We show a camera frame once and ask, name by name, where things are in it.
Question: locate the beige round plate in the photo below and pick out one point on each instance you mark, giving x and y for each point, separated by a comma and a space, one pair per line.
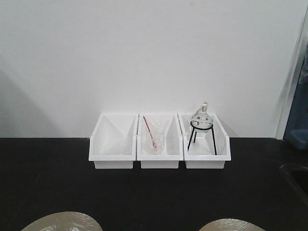
64, 221
233, 224

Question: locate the middle white plastic bin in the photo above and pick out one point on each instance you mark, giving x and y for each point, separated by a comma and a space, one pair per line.
173, 149

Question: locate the white plastic bin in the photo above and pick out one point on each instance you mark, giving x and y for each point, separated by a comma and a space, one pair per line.
113, 141
201, 154
173, 149

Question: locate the clear glass beaker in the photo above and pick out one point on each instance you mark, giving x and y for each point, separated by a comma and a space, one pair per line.
154, 139

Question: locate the red stirring rod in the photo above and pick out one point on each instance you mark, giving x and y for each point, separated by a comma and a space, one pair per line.
148, 128

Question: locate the glass alcohol lamp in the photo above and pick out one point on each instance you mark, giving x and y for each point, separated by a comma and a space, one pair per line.
201, 120

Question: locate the left white plastic bin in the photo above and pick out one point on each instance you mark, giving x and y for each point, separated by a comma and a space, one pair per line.
113, 141

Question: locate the right white plastic bin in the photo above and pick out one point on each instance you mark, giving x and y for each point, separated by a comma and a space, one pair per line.
201, 154

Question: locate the blue-grey drying pegboard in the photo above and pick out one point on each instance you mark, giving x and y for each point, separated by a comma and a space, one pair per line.
296, 131

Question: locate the black recessed sink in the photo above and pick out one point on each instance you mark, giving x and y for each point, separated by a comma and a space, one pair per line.
297, 177

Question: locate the black wire tripod stand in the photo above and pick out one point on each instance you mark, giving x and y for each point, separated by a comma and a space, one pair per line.
192, 137

